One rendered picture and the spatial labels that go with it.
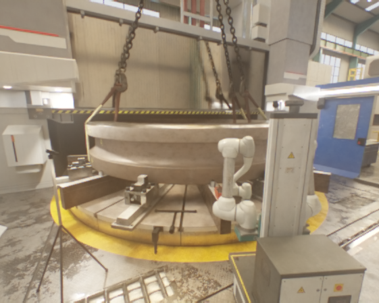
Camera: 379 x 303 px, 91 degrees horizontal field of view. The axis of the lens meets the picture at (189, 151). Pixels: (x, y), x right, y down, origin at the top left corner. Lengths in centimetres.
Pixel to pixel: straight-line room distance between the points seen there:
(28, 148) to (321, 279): 520
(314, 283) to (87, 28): 584
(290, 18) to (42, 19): 581
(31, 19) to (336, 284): 469
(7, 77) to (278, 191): 360
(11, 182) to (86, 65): 324
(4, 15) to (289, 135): 413
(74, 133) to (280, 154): 745
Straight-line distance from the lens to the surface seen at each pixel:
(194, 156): 296
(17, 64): 367
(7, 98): 469
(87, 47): 562
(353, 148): 702
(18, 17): 426
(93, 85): 544
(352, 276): 170
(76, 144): 820
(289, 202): 175
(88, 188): 362
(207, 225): 269
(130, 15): 586
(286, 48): 672
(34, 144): 524
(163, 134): 282
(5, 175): 593
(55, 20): 421
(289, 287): 151
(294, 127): 159
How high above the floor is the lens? 177
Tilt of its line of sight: 11 degrees down
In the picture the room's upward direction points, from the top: straight up
